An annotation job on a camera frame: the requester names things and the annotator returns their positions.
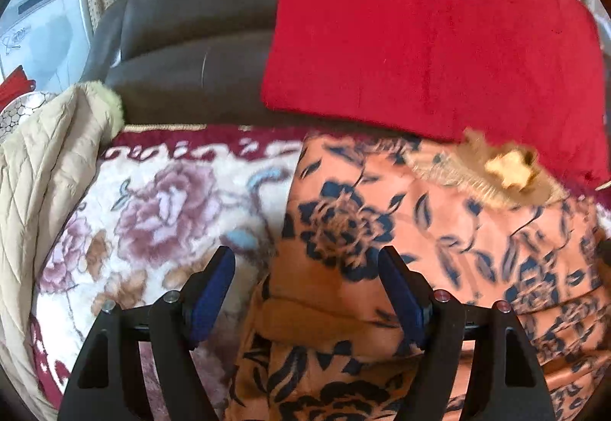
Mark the tan fringed lace trim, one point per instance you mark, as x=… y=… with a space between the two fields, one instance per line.
x=496 y=172

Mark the floral plush blanket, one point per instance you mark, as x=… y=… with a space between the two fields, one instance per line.
x=157 y=201

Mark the white appliance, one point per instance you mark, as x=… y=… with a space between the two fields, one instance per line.
x=43 y=15

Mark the red cloth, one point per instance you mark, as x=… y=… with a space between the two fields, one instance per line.
x=420 y=34

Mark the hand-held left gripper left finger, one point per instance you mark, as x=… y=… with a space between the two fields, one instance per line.
x=217 y=297

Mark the dark brown sofa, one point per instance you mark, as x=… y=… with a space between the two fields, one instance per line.
x=191 y=34

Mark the beige quilted jacket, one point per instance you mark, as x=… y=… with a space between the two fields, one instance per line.
x=43 y=163

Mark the white patterned cushion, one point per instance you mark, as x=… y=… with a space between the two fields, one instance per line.
x=16 y=113

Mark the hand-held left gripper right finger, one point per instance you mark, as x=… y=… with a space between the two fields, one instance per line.
x=403 y=297

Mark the orange floral garment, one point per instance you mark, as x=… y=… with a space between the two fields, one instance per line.
x=334 y=211

